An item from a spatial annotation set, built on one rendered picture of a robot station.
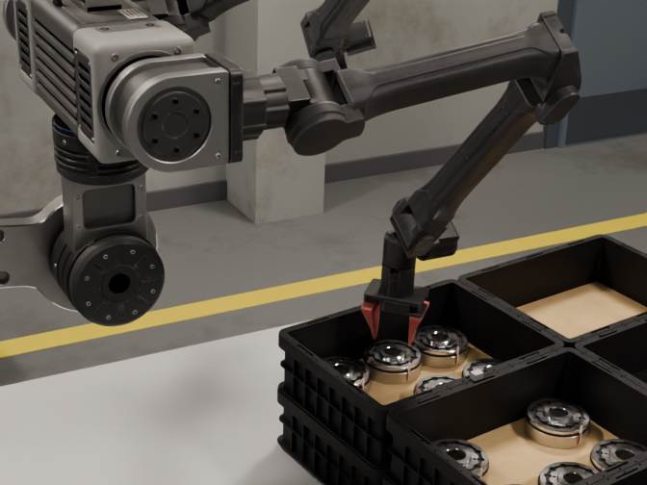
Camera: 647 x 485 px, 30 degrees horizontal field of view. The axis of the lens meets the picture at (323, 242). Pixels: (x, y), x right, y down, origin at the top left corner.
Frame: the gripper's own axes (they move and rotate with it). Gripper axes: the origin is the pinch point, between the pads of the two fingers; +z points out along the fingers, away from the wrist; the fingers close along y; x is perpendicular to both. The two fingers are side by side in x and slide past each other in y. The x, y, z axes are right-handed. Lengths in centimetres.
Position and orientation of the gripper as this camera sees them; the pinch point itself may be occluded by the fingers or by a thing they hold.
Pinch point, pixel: (393, 337)
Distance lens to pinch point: 212.5
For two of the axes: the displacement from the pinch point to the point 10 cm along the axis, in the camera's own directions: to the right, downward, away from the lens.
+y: -9.5, -1.7, 2.5
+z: -0.5, 9.0, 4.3
